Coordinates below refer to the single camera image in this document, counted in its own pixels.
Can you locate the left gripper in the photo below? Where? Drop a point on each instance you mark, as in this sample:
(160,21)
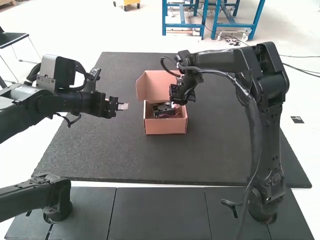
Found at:
(106,106)

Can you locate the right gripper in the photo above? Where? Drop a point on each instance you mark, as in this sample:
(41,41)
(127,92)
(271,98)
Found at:
(181,95)

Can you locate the black square fan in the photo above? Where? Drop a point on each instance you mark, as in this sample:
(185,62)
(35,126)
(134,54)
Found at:
(163,110)

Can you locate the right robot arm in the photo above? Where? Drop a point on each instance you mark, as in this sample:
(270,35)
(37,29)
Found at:
(265,120)

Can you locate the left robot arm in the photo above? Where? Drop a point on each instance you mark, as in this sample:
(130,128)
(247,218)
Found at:
(50,100)

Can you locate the cardboard box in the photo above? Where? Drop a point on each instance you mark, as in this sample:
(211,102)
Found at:
(165,125)

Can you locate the black mat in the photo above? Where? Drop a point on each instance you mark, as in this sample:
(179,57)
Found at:
(125,155)

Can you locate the yellow wheeled cart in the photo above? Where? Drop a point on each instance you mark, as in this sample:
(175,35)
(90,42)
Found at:
(130,2)

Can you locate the dark base panel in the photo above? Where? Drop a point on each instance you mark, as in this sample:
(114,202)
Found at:
(87,212)
(160,215)
(292,225)

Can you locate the small black card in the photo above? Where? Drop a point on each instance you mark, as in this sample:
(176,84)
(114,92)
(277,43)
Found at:
(297,119)

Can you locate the black chair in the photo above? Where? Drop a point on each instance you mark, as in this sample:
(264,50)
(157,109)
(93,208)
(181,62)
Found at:
(12,37)

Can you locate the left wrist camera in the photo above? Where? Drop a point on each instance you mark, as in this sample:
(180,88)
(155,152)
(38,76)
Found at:
(95,73)

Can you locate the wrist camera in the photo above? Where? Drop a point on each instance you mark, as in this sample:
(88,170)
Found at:
(182,55)
(95,73)

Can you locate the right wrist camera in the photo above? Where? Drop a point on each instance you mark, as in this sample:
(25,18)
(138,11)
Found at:
(182,55)

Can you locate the blue metal frame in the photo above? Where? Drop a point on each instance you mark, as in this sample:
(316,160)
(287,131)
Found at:
(183,25)
(235,25)

